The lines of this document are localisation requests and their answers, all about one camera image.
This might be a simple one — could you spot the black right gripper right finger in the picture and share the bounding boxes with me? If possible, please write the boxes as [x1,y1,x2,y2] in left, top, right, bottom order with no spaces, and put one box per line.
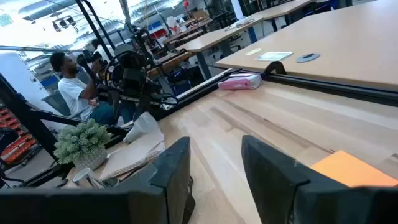
[241,135,398,224]

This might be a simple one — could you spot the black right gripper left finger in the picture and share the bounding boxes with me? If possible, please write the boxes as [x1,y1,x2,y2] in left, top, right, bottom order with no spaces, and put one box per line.
[0,136,196,224]

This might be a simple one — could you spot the green plant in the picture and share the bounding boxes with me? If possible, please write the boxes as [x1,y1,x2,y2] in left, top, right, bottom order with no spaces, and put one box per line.
[53,119,112,171]

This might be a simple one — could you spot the orange sticky note pad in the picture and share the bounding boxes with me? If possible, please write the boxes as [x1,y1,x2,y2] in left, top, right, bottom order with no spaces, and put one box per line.
[310,150,398,188]

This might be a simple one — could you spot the red parts bin rack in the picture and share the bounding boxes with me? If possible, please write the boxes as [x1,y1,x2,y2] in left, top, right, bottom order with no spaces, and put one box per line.
[0,107,40,166]

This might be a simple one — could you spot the person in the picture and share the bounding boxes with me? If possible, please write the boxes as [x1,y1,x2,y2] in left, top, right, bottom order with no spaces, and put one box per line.
[49,52,116,125]
[90,39,115,63]

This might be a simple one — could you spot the pink white box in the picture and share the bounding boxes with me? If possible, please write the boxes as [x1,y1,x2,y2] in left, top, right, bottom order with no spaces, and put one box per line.
[217,73,263,91]

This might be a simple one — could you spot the white card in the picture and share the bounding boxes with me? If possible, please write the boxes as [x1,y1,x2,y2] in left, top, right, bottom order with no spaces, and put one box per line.
[254,51,294,62]

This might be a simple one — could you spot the grey desk grommet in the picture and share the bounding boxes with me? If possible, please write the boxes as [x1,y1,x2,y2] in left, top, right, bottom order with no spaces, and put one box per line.
[295,52,321,63]

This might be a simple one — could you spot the white cabinet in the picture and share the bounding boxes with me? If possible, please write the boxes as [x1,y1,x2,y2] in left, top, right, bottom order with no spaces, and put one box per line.
[0,51,68,131]

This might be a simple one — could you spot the light wooden office desk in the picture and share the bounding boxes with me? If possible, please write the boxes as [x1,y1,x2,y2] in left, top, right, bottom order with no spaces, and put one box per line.
[174,0,312,80]
[215,0,398,91]

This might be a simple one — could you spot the black aluminium table frame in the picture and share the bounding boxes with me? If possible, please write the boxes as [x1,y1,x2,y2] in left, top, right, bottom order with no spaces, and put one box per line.
[0,0,398,189]

